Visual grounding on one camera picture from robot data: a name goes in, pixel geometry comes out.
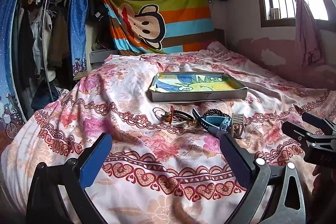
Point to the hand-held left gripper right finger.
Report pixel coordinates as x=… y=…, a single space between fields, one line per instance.
x=236 y=161

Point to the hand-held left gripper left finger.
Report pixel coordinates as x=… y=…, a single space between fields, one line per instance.
x=95 y=161

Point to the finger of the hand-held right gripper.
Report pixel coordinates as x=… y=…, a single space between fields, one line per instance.
x=316 y=120
x=295 y=132

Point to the blue wristwatch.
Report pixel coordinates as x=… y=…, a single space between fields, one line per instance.
x=218 y=123

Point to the brown bangles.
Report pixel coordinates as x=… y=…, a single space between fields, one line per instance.
x=183 y=115

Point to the red charm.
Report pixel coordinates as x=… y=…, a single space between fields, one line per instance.
x=172 y=113

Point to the metal tray with cartoon lining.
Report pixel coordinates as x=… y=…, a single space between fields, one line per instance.
x=199 y=85

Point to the person's right hand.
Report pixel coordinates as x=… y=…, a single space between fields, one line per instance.
x=325 y=182

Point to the pink floral bedsheet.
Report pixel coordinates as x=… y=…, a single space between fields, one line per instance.
x=131 y=148

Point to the pink curtain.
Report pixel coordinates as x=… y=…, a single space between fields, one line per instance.
x=307 y=24

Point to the grey bedside board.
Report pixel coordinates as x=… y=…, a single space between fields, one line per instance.
x=101 y=57

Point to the brown wooden headboard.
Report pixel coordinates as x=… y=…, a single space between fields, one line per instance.
x=220 y=36

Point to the metal wardrobe pole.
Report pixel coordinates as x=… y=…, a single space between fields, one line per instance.
x=45 y=43

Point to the hanging clothes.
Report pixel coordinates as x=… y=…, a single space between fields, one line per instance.
x=39 y=29

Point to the clothes rack with garments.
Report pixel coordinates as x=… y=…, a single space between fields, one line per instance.
x=77 y=19

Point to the black garment with white print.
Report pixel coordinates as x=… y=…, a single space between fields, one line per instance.
x=98 y=10

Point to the striped monkey blanket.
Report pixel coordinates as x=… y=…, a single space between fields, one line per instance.
x=168 y=3

